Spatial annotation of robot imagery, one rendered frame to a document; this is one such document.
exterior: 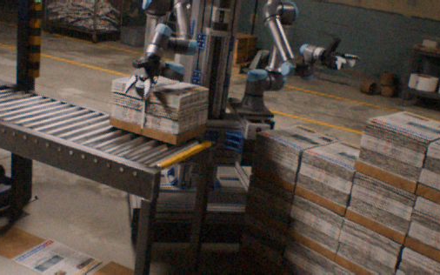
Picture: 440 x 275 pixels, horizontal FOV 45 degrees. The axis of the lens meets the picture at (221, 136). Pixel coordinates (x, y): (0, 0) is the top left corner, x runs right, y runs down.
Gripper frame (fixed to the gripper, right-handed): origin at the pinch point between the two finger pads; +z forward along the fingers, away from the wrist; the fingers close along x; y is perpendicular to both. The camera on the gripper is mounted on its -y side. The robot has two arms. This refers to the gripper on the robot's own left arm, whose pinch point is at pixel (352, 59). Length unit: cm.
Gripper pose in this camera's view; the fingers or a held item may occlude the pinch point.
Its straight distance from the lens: 285.3
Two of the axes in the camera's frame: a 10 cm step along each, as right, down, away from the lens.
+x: -7.9, 2.1, -5.7
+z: 6.1, 3.2, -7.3
